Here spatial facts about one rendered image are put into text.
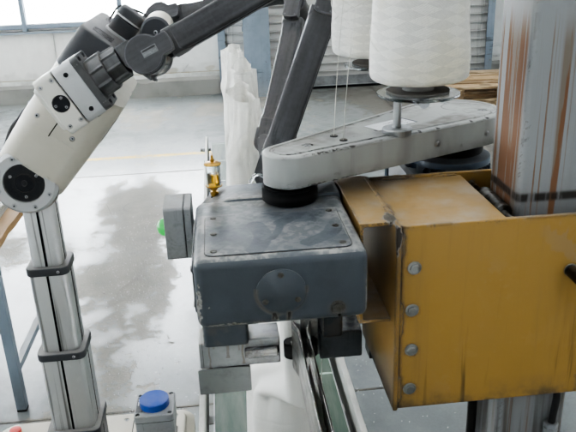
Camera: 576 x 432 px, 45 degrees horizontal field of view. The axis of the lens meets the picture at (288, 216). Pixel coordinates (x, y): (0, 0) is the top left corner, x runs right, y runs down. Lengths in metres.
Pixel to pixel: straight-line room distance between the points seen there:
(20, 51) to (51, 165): 7.27
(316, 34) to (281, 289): 0.63
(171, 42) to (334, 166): 0.47
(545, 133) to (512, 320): 0.29
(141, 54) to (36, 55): 7.53
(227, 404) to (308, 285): 1.35
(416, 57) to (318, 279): 0.32
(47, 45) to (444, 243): 8.07
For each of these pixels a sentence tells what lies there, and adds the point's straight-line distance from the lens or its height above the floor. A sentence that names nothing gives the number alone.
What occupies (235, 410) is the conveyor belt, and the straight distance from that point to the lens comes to 2.24.
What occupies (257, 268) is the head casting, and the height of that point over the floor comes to 1.32.
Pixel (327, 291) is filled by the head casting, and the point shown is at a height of 1.28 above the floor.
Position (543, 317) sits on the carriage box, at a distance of 1.15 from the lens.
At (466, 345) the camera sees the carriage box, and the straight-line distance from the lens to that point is 1.13.
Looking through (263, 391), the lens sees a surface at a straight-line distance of 1.53.
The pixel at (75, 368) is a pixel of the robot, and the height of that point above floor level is 0.64.
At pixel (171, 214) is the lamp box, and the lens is 1.13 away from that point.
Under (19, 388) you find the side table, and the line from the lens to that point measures 3.03.
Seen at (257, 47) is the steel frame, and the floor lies 0.59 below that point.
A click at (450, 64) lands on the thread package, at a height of 1.56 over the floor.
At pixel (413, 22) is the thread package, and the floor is 1.62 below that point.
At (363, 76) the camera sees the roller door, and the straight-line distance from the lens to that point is 8.86.
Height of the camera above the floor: 1.72
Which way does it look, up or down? 22 degrees down
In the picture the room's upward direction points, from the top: 2 degrees counter-clockwise
